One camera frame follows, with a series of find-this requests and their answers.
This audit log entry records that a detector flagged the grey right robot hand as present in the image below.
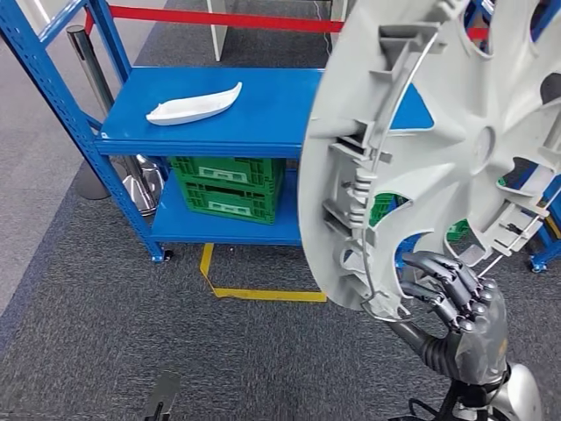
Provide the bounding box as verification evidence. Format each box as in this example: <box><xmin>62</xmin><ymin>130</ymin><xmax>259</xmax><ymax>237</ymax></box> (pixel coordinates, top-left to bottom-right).
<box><xmin>385</xmin><ymin>251</ymin><xmax>510</xmax><ymax>386</ymax></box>

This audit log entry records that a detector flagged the grey plastic wheel hubcap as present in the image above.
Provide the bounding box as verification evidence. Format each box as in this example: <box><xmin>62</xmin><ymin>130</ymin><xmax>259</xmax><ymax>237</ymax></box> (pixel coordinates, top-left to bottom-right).
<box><xmin>298</xmin><ymin>0</ymin><xmax>561</xmax><ymax>324</ymax></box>

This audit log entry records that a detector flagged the blue metal shelf rack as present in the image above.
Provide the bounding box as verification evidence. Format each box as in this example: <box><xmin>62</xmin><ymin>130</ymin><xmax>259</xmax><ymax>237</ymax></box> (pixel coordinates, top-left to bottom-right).
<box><xmin>0</xmin><ymin>0</ymin><xmax>561</xmax><ymax>275</ymax></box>

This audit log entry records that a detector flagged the white curved plastic part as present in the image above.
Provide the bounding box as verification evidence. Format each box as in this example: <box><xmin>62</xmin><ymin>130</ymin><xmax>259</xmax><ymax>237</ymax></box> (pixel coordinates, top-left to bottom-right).
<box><xmin>146</xmin><ymin>82</ymin><xmax>244</xmax><ymax>126</ymax></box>

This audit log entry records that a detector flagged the green plastic crate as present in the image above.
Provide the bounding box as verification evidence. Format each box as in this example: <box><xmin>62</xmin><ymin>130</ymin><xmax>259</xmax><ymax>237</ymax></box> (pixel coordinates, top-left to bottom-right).
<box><xmin>177</xmin><ymin>176</ymin><xmax>281</xmax><ymax>226</ymax></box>
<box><xmin>446</xmin><ymin>219</ymin><xmax>470</xmax><ymax>242</ymax></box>
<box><xmin>369</xmin><ymin>193</ymin><xmax>402</xmax><ymax>228</ymax></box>
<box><xmin>168</xmin><ymin>156</ymin><xmax>287</xmax><ymax>189</ymax></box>

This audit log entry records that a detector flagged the yellow floor tape outline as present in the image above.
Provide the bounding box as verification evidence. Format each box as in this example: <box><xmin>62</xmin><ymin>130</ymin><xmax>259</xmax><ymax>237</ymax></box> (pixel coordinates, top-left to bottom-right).
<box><xmin>199</xmin><ymin>242</ymin><xmax>327</xmax><ymax>303</ymax></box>

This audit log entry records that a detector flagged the black robot foot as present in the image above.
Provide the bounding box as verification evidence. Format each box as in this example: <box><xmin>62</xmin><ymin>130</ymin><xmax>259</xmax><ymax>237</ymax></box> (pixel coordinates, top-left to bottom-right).
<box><xmin>143</xmin><ymin>371</ymin><xmax>181</xmax><ymax>421</ymax></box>

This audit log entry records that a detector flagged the white table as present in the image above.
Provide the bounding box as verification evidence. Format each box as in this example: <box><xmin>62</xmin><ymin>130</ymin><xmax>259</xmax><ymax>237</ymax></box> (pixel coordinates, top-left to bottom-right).
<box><xmin>206</xmin><ymin>0</ymin><xmax>349</xmax><ymax>62</ymax></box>

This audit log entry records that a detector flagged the red barrier belt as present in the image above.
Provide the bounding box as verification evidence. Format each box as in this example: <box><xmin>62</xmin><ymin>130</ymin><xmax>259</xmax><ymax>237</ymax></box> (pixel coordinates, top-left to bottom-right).
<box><xmin>84</xmin><ymin>4</ymin><xmax>489</xmax><ymax>42</ymax></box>

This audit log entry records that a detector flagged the dark round floor base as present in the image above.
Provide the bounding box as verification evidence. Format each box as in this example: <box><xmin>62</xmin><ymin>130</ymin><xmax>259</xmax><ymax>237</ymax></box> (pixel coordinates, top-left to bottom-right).
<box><xmin>73</xmin><ymin>165</ymin><xmax>112</xmax><ymax>202</ymax></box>

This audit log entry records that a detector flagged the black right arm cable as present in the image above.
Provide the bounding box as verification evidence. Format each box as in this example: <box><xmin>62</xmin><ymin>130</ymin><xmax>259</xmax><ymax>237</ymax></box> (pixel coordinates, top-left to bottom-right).
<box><xmin>388</xmin><ymin>396</ymin><xmax>459</xmax><ymax>421</ymax></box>

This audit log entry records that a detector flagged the chrome stanchion post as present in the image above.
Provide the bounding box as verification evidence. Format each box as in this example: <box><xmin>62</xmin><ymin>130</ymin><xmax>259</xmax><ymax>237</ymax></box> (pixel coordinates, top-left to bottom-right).
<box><xmin>66</xmin><ymin>25</ymin><xmax>167</xmax><ymax>218</ymax></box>

